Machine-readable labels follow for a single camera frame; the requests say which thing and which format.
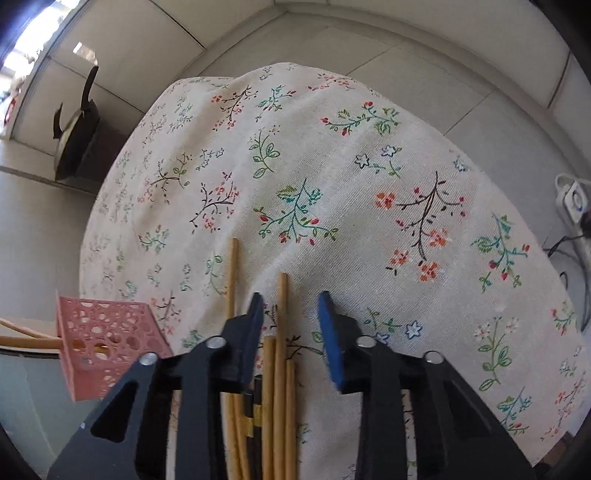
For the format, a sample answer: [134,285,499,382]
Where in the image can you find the dark brown wok stand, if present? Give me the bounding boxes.
[55,117,132,195]

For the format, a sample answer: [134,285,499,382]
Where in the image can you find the white power strip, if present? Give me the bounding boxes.
[554,173,591,241]

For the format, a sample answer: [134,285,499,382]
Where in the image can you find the floral tablecloth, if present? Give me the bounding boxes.
[78,62,585,480]

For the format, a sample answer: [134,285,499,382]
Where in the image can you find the wooden chopstick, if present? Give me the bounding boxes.
[262,336,277,480]
[225,237,245,480]
[0,336,63,350]
[285,359,297,480]
[233,392,252,480]
[0,318,58,340]
[273,272,289,480]

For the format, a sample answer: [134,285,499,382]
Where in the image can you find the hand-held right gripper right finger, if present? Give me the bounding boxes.
[318,291,539,480]

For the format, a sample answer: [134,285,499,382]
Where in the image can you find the dark wok lid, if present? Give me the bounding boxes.
[52,104,90,174]

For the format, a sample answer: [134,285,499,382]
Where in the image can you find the pink perforated utensil holder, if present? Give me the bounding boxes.
[55,291,174,402]

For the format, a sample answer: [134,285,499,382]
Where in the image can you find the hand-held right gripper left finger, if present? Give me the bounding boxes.
[46,292,266,480]

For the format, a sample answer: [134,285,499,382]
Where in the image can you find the dark wok with handle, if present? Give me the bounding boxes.
[55,66,103,178]

